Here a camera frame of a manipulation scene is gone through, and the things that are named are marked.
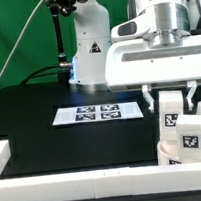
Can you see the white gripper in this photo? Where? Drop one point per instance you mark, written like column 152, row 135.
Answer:
column 131, row 64

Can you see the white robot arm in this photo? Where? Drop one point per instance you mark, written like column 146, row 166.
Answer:
column 170, row 23

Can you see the white marker sheet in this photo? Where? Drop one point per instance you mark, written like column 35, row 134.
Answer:
column 97, row 113

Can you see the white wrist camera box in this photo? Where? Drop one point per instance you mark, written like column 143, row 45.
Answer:
column 131, row 29

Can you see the black camera stand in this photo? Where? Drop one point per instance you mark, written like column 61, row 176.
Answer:
column 59, row 32

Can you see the white left fence rail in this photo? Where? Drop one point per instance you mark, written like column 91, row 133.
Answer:
column 4, row 154

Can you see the white fence rail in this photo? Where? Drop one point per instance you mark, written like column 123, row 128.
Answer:
column 4, row 154
column 102, row 184

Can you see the white front fence rail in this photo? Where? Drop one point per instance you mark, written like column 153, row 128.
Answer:
column 102, row 184

